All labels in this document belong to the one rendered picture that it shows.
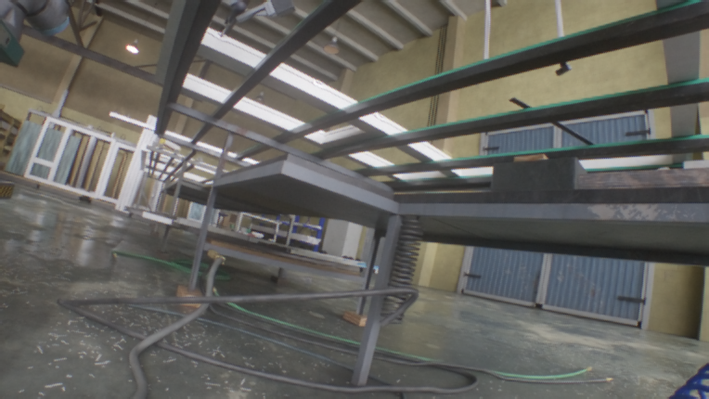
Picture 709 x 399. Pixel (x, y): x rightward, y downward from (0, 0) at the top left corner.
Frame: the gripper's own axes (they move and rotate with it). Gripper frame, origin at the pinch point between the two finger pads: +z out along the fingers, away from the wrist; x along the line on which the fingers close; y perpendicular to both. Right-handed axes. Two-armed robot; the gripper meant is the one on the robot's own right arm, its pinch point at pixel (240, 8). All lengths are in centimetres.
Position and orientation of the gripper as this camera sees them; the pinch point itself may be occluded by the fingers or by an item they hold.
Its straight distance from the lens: 94.3
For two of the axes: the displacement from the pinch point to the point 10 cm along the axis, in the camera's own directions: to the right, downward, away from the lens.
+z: -9.2, 3.8, 0.5
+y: -0.6, -2.8, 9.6
